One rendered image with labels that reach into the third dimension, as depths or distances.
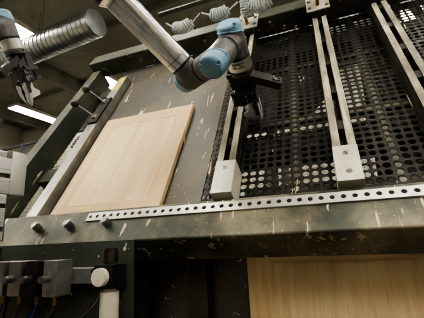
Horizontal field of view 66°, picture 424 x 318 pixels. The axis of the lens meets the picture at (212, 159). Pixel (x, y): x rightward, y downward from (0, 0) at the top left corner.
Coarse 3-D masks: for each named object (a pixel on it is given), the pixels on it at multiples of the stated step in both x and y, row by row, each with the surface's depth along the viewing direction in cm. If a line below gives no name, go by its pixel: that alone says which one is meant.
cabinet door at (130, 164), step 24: (120, 120) 149; (144, 120) 142; (168, 120) 136; (96, 144) 140; (120, 144) 134; (144, 144) 128; (168, 144) 122; (96, 168) 127; (120, 168) 122; (144, 168) 117; (168, 168) 112; (72, 192) 120; (96, 192) 116; (120, 192) 112; (144, 192) 107
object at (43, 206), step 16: (128, 80) 180; (112, 96) 166; (96, 128) 149; (80, 144) 140; (64, 160) 135; (80, 160) 137; (64, 176) 128; (48, 192) 122; (32, 208) 118; (48, 208) 119
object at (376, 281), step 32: (320, 256) 94; (352, 256) 91; (384, 256) 89; (416, 256) 86; (256, 288) 99; (288, 288) 96; (320, 288) 93; (352, 288) 90; (384, 288) 87; (416, 288) 85
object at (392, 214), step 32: (320, 192) 80; (96, 224) 99; (128, 224) 94; (160, 224) 90; (192, 224) 86; (224, 224) 83; (256, 224) 80; (288, 224) 77; (320, 224) 74; (352, 224) 72; (384, 224) 69; (416, 224) 67; (0, 256) 111; (160, 256) 93; (192, 256) 90; (224, 256) 88; (256, 256) 85; (288, 256) 83
